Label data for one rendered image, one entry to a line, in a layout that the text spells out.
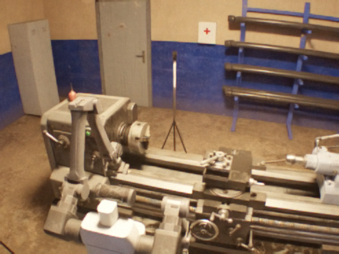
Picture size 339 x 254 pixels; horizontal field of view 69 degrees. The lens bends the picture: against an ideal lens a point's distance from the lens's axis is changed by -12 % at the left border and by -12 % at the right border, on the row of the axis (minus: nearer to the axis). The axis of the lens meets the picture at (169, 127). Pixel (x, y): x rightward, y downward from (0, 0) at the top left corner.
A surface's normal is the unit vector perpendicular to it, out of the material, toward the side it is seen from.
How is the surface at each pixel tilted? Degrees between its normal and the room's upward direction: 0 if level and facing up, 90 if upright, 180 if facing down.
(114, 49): 90
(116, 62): 90
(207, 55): 90
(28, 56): 90
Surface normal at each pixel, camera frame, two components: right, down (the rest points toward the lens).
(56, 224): -0.11, -0.55
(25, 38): -0.29, 0.44
